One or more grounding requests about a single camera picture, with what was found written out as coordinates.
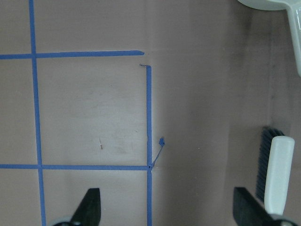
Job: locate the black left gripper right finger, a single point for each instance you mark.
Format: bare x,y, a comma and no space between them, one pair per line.
248,212

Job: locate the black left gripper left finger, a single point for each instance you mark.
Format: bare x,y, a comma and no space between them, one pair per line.
88,213

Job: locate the white hand brush dark bristles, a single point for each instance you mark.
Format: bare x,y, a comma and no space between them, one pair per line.
274,169

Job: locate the pale green plastic dustpan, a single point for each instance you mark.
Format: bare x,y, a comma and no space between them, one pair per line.
293,9

